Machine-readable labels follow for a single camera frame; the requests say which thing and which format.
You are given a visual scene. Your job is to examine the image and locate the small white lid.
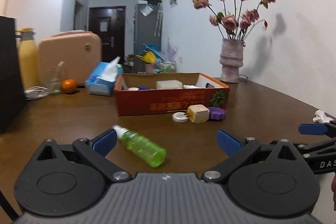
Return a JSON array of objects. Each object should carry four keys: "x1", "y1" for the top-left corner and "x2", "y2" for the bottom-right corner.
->
[{"x1": 172, "y1": 112, "x2": 190, "y2": 123}]

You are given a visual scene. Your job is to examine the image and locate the yellow watering can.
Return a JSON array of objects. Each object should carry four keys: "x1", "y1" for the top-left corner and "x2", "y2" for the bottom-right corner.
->
[{"x1": 136, "y1": 52, "x2": 156, "y2": 64}]

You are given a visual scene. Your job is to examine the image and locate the white rectangular plastic box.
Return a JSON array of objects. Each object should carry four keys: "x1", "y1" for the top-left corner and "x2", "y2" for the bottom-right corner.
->
[{"x1": 156, "y1": 80, "x2": 184, "y2": 90}]

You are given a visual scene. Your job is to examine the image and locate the red cardboard box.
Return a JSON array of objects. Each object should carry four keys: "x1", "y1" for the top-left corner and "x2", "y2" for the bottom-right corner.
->
[{"x1": 113, "y1": 72, "x2": 230, "y2": 117}]

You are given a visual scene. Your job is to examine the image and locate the white plastic bag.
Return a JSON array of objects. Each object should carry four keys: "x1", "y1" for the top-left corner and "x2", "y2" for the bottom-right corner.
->
[{"x1": 139, "y1": 3, "x2": 154, "y2": 17}]

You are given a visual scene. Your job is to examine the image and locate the white charger cable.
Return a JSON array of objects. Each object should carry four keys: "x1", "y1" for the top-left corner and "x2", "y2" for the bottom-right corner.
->
[{"x1": 24, "y1": 86, "x2": 50, "y2": 101}]

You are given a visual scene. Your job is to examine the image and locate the purple scalloped lid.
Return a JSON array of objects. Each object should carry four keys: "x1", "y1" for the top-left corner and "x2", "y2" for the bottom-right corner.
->
[{"x1": 208, "y1": 106, "x2": 227, "y2": 121}]

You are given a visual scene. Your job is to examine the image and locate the orange fruit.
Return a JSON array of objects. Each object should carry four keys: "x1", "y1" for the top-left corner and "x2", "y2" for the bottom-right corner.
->
[{"x1": 61, "y1": 79, "x2": 78, "y2": 94}]

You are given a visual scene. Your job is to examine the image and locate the clear glass cup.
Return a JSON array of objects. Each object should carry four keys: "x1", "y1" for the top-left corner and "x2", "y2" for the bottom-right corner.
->
[{"x1": 41, "y1": 61, "x2": 65, "y2": 95}]

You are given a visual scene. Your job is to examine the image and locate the blue folding frame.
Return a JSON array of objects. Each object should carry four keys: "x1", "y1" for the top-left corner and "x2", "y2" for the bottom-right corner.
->
[{"x1": 142, "y1": 43, "x2": 165, "y2": 59}]

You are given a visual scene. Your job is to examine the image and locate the pink textured vase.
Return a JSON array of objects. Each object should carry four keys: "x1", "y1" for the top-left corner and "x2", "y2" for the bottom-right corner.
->
[{"x1": 220, "y1": 38, "x2": 245, "y2": 84}]

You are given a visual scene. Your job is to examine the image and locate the yellow thermos jug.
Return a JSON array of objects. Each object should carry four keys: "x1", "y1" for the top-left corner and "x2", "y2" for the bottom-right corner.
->
[{"x1": 15, "y1": 28, "x2": 40, "y2": 91}]

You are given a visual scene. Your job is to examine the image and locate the grey interior door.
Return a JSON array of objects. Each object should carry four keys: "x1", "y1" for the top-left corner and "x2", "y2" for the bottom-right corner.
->
[{"x1": 74, "y1": 0, "x2": 88, "y2": 31}]

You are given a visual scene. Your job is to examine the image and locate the clear hanging umbrella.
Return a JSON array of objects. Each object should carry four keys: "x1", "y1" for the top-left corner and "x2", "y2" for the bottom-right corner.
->
[{"x1": 154, "y1": 3, "x2": 163, "y2": 37}]

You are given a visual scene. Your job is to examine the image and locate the grey cabinet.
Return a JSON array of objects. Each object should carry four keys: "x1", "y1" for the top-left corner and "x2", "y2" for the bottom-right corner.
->
[{"x1": 134, "y1": 1, "x2": 163, "y2": 74}]

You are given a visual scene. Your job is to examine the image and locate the crumpled white tissue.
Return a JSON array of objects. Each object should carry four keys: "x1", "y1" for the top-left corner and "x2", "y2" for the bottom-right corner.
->
[{"x1": 312, "y1": 110, "x2": 333, "y2": 124}]

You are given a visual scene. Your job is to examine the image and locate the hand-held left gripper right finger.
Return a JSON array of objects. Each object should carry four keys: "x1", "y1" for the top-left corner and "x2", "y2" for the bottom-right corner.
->
[{"x1": 202, "y1": 129, "x2": 299, "y2": 184}]

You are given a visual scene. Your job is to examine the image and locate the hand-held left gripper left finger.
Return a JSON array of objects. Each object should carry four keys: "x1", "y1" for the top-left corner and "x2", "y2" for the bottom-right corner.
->
[{"x1": 36, "y1": 128, "x2": 132, "y2": 184}]

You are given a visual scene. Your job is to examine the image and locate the blue tissue pack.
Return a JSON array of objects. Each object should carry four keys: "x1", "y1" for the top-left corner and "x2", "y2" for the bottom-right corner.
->
[{"x1": 84, "y1": 56, "x2": 124, "y2": 97}]

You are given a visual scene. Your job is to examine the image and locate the dried pink roses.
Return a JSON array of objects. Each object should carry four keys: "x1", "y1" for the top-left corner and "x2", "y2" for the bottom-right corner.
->
[{"x1": 192, "y1": 0, "x2": 277, "y2": 40}]

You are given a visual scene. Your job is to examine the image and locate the pink ribbed suitcase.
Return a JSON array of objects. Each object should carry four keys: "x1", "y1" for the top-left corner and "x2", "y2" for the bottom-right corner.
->
[{"x1": 38, "y1": 30, "x2": 102, "y2": 85}]

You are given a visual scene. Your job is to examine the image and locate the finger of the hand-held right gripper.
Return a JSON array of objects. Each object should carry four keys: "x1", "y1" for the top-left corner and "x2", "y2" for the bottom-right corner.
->
[
  {"x1": 298, "y1": 120, "x2": 336, "y2": 138},
  {"x1": 292, "y1": 138, "x2": 336, "y2": 159}
]

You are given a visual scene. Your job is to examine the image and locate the dark brown entrance door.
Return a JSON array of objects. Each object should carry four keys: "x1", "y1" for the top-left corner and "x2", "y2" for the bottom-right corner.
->
[{"x1": 89, "y1": 6, "x2": 126, "y2": 64}]

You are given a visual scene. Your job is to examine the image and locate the green transparent bottle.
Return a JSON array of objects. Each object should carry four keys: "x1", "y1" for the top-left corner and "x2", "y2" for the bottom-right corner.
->
[{"x1": 112, "y1": 124, "x2": 167, "y2": 168}]

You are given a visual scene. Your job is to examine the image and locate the beige power adapter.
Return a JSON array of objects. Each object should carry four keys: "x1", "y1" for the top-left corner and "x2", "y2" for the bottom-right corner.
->
[{"x1": 187, "y1": 104, "x2": 211, "y2": 124}]

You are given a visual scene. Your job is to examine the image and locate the black box at left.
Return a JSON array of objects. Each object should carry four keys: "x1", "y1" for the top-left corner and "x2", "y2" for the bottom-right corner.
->
[{"x1": 0, "y1": 16, "x2": 27, "y2": 135}]

